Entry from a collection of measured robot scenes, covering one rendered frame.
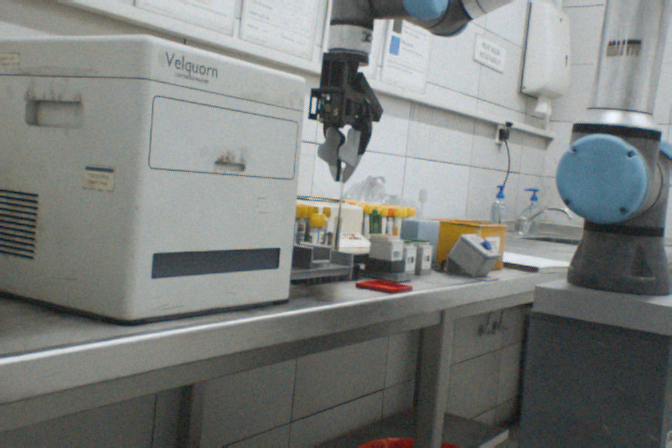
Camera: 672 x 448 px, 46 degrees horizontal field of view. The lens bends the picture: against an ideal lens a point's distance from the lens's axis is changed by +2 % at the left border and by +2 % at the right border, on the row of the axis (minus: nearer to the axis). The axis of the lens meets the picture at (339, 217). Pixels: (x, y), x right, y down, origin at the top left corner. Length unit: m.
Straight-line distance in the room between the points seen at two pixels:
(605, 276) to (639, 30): 0.36
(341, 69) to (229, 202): 0.46
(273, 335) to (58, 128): 0.34
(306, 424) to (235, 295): 1.41
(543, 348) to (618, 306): 0.14
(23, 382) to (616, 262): 0.84
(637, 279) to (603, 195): 0.18
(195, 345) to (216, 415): 1.15
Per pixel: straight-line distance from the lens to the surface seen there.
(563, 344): 1.24
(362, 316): 1.14
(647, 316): 1.18
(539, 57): 3.45
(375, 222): 1.41
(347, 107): 1.30
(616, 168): 1.10
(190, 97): 0.88
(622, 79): 1.14
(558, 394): 1.26
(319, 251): 1.16
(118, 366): 0.80
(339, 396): 2.46
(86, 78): 0.90
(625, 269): 1.24
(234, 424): 2.08
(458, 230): 1.68
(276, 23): 2.02
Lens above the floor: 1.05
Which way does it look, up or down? 3 degrees down
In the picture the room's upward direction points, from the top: 5 degrees clockwise
